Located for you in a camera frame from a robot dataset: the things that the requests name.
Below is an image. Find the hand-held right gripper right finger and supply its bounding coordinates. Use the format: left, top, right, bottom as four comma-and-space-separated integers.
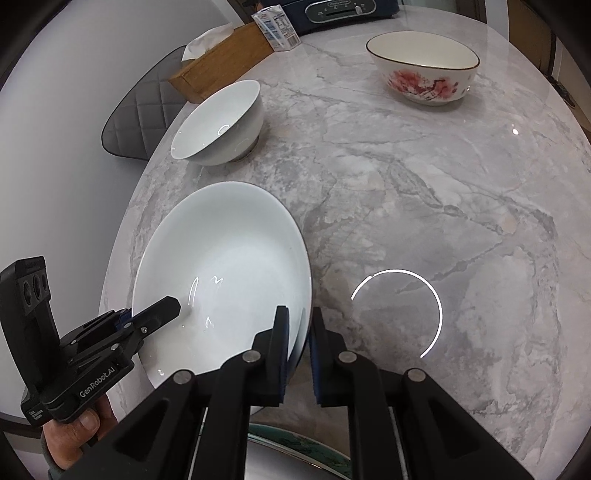
308, 305, 534, 480

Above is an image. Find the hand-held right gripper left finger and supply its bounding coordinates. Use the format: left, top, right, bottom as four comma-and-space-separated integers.
74, 305, 293, 480

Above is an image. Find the teal floral plate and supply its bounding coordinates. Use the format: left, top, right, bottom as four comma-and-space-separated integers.
249, 424, 352, 462

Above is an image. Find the large white bowl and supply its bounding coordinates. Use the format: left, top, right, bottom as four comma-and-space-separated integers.
131, 181, 313, 391

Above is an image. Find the grey rimmed white plate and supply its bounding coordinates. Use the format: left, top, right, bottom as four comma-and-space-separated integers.
242, 438, 352, 480

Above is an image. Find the person's left forearm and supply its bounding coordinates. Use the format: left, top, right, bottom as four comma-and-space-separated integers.
39, 431, 63, 480

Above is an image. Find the person's left hand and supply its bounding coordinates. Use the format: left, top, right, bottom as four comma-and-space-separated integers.
42, 394, 118, 472

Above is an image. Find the small white bowl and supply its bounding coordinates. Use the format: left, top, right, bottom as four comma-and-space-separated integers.
170, 79, 265, 167

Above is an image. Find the grey quilted chair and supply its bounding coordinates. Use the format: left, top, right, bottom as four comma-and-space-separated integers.
100, 45, 190, 161

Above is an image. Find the wooden tissue box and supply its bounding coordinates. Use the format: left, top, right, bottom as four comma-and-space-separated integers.
167, 22, 273, 104

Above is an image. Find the white tissue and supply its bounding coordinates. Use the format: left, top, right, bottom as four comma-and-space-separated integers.
181, 24, 234, 62

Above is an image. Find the white and blue carton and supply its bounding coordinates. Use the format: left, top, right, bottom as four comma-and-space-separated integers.
252, 6, 302, 52

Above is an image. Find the pink floral bowl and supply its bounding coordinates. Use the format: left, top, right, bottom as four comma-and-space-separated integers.
366, 31, 481, 107

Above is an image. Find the dark blue electric cooker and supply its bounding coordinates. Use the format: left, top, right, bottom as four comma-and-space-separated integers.
279, 0, 400, 35

